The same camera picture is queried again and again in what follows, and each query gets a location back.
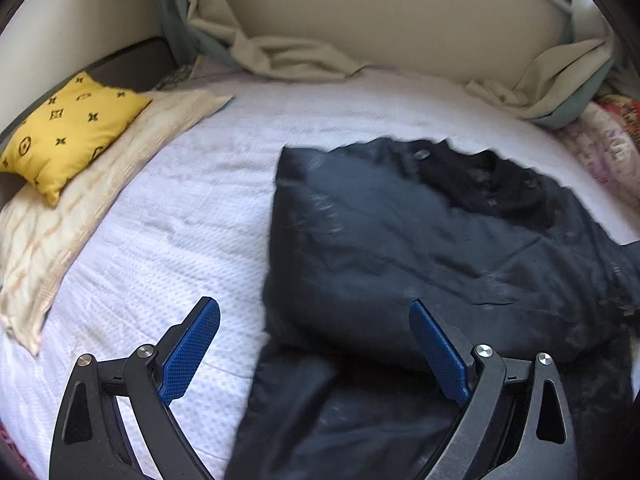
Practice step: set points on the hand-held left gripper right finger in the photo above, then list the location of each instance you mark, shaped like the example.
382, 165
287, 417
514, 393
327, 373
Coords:
440, 350

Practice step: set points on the cream patterned pillow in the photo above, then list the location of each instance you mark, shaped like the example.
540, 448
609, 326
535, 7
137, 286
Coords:
60, 230

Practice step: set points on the dark grey headboard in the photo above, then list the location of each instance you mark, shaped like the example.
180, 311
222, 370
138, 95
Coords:
130, 62

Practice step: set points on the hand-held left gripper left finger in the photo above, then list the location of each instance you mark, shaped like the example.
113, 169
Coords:
192, 350

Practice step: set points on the floral quilted blanket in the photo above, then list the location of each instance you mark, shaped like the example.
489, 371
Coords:
605, 155

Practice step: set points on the green curtain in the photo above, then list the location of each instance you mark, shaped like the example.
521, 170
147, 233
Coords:
575, 110
172, 15

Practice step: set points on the yellow patterned cushion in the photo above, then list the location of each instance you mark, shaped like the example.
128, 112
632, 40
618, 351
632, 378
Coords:
65, 130

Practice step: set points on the orange patterned cloth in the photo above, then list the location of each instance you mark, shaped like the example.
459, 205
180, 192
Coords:
622, 107

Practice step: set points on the white textured bed cover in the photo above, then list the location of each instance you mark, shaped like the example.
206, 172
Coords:
200, 200

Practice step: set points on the dark navy padded jacket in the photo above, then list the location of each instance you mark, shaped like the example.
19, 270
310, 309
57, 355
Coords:
375, 240

